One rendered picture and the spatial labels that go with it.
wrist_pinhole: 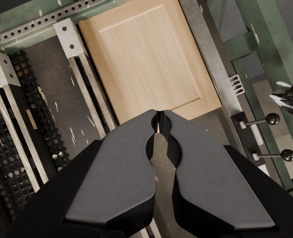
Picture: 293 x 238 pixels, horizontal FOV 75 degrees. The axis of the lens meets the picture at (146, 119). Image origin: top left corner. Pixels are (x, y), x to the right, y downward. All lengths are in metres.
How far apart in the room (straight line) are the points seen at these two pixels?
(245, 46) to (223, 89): 0.23
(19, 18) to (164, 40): 0.52
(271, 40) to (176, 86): 0.37
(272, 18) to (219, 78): 0.28
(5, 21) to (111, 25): 0.37
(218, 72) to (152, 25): 0.30
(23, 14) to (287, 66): 0.94
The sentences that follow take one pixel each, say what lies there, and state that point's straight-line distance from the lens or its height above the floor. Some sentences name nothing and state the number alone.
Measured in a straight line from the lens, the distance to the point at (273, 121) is 0.68.
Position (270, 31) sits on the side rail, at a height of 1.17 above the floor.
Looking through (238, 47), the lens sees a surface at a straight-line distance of 0.88.
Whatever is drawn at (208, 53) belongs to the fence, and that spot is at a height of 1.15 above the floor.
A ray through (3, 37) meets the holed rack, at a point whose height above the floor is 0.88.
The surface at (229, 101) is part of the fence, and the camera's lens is 0.74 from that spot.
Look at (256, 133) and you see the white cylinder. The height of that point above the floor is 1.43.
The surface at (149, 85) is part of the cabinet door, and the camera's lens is 0.71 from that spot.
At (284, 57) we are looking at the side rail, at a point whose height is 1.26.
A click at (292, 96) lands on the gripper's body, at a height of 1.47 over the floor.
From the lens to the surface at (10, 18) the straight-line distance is 0.89.
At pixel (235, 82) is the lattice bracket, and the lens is 0.80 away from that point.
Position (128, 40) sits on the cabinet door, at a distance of 0.76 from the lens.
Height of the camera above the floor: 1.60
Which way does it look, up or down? 30 degrees down
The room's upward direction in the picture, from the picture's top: 157 degrees clockwise
